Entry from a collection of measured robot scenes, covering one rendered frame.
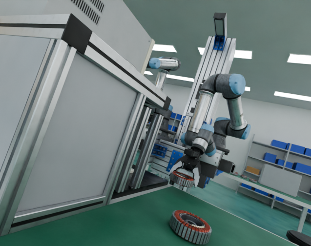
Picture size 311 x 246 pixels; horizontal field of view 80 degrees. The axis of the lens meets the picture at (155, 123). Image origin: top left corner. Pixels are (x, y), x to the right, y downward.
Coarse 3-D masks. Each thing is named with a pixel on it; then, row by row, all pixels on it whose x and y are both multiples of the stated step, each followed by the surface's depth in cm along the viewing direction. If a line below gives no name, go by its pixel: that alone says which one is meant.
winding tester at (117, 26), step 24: (0, 0) 48; (24, 0) 42; (48, 0) 38; (72, 0) 42; (96, 0) 47; (120, 0) 53; (96, 24) 49; (120, 24) 56; (120, 48) 58; (144, 48) 68; (144, 72) 72
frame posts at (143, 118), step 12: (144, 108) 58; (144, 120) 58; (156, 120) 67; (156, 132) 68; (132, 144) 58; (144, 144) 67; (132, 156) 59; (144, 156) 66; (144, 168) 67; (120, 180) 57; (132, 180) 66
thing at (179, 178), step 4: (172, 172) 85; (176, 172) 88; (172, 176) 83; (176, 176) 81; (180, 176) 81; (184, 176) 88; (188, 176) 87; (172, 180) 82; (176, 180) 81; (180, 180) 80; (184, 180) 80; (188, 180) 80; (192, 180) 82; (180, 184) 80; (184, 184) 80; (188, 184) 80; (192, 184) 82
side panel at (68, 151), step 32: (64, 64) 30; (32, 96) 29; (64, 96) 33; (96, 96) 39; (128, 96) 48; (32, 128) 29; (64, 128) 35; (96, 128) 42; (128, 128) 50; (32, 160) 30; (64, 160) 37; (96, 160) 44; (0, 192) 28; (32, 192) 33; (64, 192) 39; (96, 192) 48; (0, 224) 29; (32, 224) 33
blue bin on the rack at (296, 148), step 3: (288, 144) 556; (291, 144) 552; (294, 144) 549; (288, 147) 555; (291, 147) 551; (294, 147) 548; (297, 147) 545; (300, 147) 541; (303, 147) 538; (291, 150) 550; (294, 150) 546; (297, 150) 543; (300, 150) 540; (303, 150) 537; (300, 153) 539
